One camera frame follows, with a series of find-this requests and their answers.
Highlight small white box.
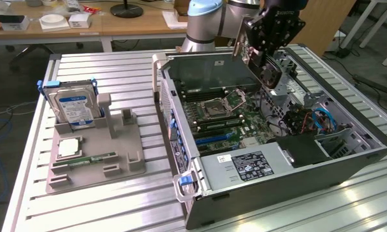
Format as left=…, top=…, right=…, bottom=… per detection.
left=68, top=13, right=93, bottom=29

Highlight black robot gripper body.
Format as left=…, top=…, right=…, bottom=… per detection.
left=259, top=0, right=307, bottom=24

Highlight white round holder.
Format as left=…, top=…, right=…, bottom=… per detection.
left=39, top=14, right=71, bottom=32

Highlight green RAM stick bare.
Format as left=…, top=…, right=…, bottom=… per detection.
left=64, top=152, right=116, bottom=167

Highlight blue wire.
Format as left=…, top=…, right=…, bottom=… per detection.
left=311, top=108, right=338, bottom=132

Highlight black floor stand base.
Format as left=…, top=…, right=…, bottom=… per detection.
left=353, top=73, right=387, bottom=97

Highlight blue expansion slot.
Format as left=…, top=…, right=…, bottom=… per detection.
left=194, top=134, right=230, bottom=145

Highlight RAM stick with white label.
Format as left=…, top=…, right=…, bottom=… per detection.
left=196, top=117, right=244, bottom=130

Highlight green GPU card with fan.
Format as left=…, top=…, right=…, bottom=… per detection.
left=232, top=13, right=283, bottom=91

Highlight silver CPU chip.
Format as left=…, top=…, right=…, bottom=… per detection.
left=57, top=139, right=80, bottom=158

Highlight green motherboard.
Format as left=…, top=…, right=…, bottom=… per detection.
left=174, top=79, right=278, bottom=157

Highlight hard disk in blue carrier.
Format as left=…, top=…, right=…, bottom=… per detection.
left=37, top=78, right=99, bottom=130

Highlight metal socket cover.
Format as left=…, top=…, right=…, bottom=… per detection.
left=224, top=88, right=248, bottom=111

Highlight grey power supply unit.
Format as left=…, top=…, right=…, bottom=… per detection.
left=196, top=142, right=299, bottom=193

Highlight black open PC case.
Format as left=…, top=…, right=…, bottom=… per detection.
left=152, top=47, right=387, bottom=230

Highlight white table frame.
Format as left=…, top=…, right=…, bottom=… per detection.
left=341, top=0, right=387, bottom=66

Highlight white paper stack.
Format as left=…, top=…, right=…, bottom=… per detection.
left=163, top=11, right=190, bottom=29

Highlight grey parts rack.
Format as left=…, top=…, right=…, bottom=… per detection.
left=44, top=93, right=147, bottom=195

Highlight brown cardboard box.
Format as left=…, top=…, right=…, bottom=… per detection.
left=174, top=0, right=192, bottom=15

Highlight blue floor cable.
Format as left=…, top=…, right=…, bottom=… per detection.
left=0, top=116, right=13, bottom=211

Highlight red wire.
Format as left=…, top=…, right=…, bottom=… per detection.
left=302, top=112, right=314, bottom=129

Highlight black office chair base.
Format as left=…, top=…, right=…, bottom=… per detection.
left=9, top=44, right=84, bottom=71

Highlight grey metal drive bracket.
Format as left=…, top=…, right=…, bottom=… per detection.
left=314, top=127, right=355, bottom=158

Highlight CPU socket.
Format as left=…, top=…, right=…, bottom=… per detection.
left=202, top=98, right=235, bottom=119

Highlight metal disk bay cage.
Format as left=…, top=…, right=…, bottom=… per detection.
left=260, top=54, right=327, bottom=114

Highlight wooden desk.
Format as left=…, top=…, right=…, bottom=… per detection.
left=0, top=0, right=278, bottom=46

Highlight white box with black top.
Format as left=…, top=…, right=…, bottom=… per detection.
left=0, top=14, right=31, bottom=31

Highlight wooden cabinet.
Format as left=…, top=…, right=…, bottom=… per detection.
left=258, top=0, right=358, bottom=56

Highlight black lamp base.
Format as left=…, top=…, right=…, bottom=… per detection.
left=110, top=0, right=144, bottom=19

